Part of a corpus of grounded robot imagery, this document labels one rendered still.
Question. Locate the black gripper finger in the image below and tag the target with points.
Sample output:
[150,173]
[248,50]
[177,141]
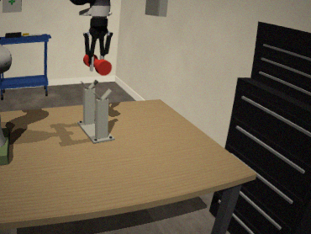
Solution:
[92,49]
[104,51]

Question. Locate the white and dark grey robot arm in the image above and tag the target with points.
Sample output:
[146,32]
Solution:
[99,9]

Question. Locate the red dumbbell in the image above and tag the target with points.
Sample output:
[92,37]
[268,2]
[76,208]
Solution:
[102,67]

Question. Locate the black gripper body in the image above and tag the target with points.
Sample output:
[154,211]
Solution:
[98,22]

